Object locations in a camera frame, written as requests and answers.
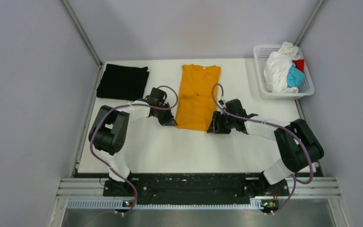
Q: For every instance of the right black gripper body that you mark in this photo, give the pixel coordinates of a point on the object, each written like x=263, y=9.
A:
x=223, y=123

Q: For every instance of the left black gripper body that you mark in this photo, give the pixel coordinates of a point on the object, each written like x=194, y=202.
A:
x=164, y=116

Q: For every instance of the orange t shirt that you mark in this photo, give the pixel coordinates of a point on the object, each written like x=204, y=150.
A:
x=196, y=106

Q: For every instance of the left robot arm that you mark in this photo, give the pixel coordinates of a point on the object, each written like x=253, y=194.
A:
x=108, y=135

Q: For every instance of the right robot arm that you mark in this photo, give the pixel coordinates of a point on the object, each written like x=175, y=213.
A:
x=297, y=145

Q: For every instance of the folded black t shirt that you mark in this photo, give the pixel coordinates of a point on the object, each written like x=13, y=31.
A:
x=123, y=83

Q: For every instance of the white t shirt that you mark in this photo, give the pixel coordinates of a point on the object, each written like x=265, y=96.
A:
x=277, y=67

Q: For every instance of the white plastic basket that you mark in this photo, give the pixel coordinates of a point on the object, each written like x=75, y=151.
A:
x=261, y=54

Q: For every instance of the light blue t shirt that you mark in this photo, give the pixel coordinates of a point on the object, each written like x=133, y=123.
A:
x=295, y=77

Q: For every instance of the red t shirt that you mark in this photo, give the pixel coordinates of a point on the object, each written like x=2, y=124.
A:
x=299, y=64

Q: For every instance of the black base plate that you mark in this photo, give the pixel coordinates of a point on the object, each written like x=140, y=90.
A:
x=195, y=189

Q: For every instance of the aluminium frame rail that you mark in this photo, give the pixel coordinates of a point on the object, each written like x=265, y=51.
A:
x=319, y=188

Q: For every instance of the white slotted cable duct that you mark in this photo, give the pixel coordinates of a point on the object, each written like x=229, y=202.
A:
x=125, y=204

